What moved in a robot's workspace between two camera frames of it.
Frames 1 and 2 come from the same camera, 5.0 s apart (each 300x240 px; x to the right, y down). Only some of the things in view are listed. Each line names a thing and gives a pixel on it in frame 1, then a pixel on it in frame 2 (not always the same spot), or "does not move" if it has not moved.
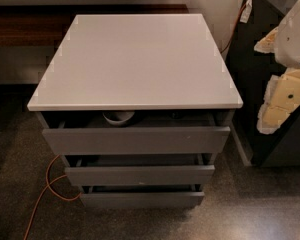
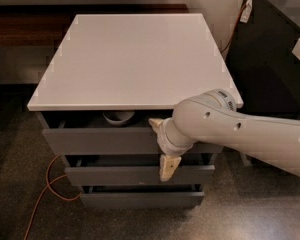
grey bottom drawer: (141, 195) does not move
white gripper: (292, 42) -> (163, 137)
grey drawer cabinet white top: (139, 106) does not move
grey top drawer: (134, 132) does not move
